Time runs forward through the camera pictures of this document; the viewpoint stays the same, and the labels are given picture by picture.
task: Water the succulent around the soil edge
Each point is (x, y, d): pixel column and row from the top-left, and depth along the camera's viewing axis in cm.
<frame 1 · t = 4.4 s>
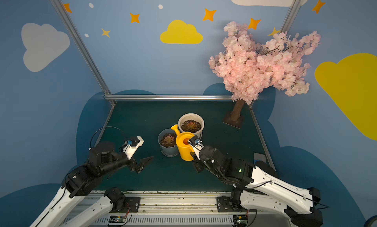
left hand: (146, 146, 66), fingers open
right hand: (194, 150, 67), fingers closed
yellow plastic watering can: (185, 149, 67), point 28 cm above the table
grey-blue pot with succulent: (167, 140, 90), point 10 cm above the table
white pot with succulent: (191, 122, 97), point 12 cm above the table

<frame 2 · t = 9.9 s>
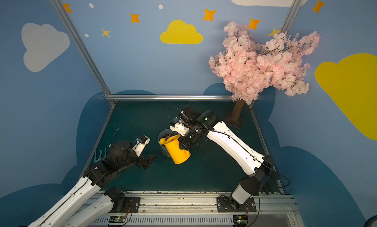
left hand: (149, 148, 75), fingers open
right hand: (183, 144, 70), fingers closed
yellow plastic watering can: (178, 156, 72), point 21 cm above the table
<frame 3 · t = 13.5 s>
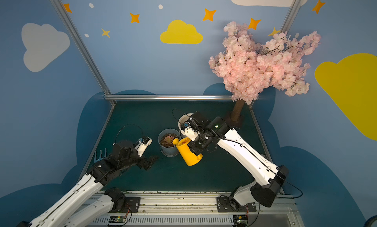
left hand: (150, 149, 76), fingers open
right hand: (194, 146, 70), fingers closed
yellow plastic watering can: (190, 157, 71), point 22 cm above the table
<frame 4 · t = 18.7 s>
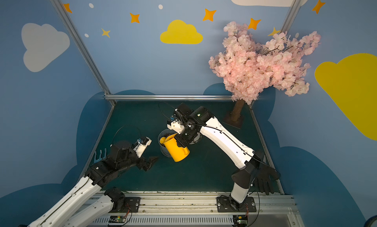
left hand: (151, 149, 75), fingers open
right hand: (181, 142, 71), fingers closed
yellow plastic watering can: (178, 153, 73), point 21 cm above the table
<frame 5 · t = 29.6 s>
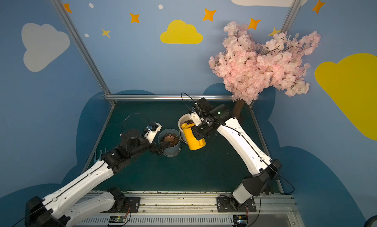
left hand: (163, 133, 75), fingers open
right hand: (198, 133, 73), fingers closed
yellow plastic watering can: (193, 143, 74), point 24 cm above the table
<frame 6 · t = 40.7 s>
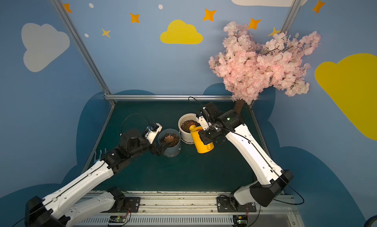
left hand: (163, 134, 74), fingers open
right hand: (206, 136, 72), fingers closed
yellow plastic watering can: (200, 146, 75), point 22 cm above the table
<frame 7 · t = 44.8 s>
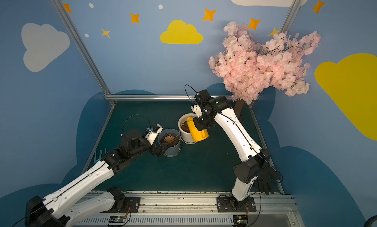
left hand: (164, 135, 74), fingers open
right hand: (200, 125, 77), fingers closed
yellow plastic watering can: (197, 134, 79), point 22 cm above the table
